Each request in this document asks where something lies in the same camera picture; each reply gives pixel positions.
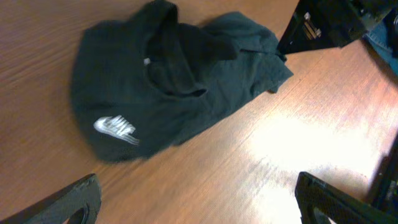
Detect blue denim jeans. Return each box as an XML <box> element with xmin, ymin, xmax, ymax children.
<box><xmin>364</xmin><ymin>12</ymin><xmax>397</xmax><ymax>76</ymax></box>

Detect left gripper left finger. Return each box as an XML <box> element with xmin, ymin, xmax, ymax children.
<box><xmin>1</xmin><ymin>174</ymin><xmax>101</xmax><ymax>224</ymax></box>

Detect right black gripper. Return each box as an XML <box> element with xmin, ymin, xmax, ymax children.
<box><xmin>277</xmin><ymin>0</ymin><xmax>397</xmax><ymax>55</ymax></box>

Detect black nike t-shirt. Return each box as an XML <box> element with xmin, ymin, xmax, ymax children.
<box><xmin>70</xmin><ymin>1</ymin><xmax>292</xmax><ymax>162</ymax></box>

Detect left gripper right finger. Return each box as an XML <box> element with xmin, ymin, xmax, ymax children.
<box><xmin>295</xmin><ymin>172</ymin><xmax>397</xmax><ymax>224</ymax></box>

